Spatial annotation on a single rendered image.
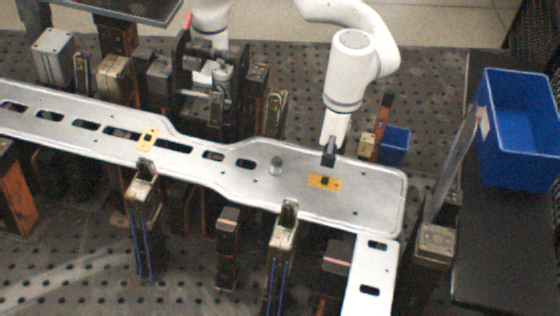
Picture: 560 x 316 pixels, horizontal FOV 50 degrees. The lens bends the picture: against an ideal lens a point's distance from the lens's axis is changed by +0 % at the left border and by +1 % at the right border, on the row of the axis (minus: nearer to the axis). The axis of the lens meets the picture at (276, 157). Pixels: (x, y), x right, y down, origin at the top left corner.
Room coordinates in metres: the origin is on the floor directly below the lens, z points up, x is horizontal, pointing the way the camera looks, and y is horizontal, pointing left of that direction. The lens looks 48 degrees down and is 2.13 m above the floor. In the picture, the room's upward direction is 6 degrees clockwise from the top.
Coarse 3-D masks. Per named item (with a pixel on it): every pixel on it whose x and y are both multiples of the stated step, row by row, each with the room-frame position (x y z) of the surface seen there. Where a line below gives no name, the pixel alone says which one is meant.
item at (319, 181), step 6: (312, 174) 0.98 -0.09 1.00; (318, 174) 0.98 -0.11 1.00; (312, 180) 0.96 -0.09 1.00; (318, 180) 0.96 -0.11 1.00; (324, 180) 0.95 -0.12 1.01; (330, 180) 0.96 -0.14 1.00; (336, 180) 0.97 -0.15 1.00; (318, 186) 0.94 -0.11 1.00; (324, 186) 0.94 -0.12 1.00; (330, 186) 0.94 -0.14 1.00; (336, 186) 0.95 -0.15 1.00
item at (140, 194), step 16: (128, 192) 0.83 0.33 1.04; (144, 192) 0.83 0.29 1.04; (128, 208) 0.81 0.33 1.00; (144, 208) 0.81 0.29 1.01; (160, 208) 0.87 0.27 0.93; (144, 224) 0.81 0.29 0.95; (160, 224) 0.88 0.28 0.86; (144, 240) 0.81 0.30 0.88; (160, 240) 0.86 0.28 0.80; (144, 256) 0.82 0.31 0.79; (160, 256) 0.85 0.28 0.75; (144, 272) 0.82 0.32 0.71; (160, 272) 0.83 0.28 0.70
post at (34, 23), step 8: (16, 0) 1.42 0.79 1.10; (24, 0) 1.42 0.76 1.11; (32, 0) 1.41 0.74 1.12; (24, 8) 1.42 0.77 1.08; (32, 8) 1.41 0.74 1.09; (40, 8) 1.43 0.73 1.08; (48, 8) 1.46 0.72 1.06; (24, 16) 1.42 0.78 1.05; (32, 16) 1.41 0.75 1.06; (40, 16) 1.42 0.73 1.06; (48, 16) 1.45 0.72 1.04; (24, 24) 1.43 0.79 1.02; (32, 24) 1.42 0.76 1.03; (40, 24) 1.41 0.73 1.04; (48, 24) 1.45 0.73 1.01; (32, 32) 1.42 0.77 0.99; (40, 32) 1.42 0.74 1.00; (32, 40) 1.43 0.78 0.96
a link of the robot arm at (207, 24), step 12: (204, 0) 1.60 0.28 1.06; (216, 0) 1.59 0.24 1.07; (228, 0) 1.57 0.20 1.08; (192, 12) 1.57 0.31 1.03; (204, 12) 1.55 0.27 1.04; (216, 12) 1.55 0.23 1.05; (228, 12) 1.58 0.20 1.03; (192, 24) 1.56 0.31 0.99; (204, 24) 1.54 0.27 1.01; (216, 24) 1.54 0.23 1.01
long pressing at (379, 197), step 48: (0, 96) 1.13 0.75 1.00; (48, 96) 1.15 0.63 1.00; (48, 144) 0.99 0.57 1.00; (96, 144) 1.00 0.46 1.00; (192, 144) 1.04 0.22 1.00; (240, 144) 1.05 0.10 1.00; (288, 144) 1.07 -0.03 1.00; (240, 192) 0.90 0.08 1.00; (288, 192) 0.91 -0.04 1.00; (336, 192) 0.93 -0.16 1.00; (384, 192) 0.95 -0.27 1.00
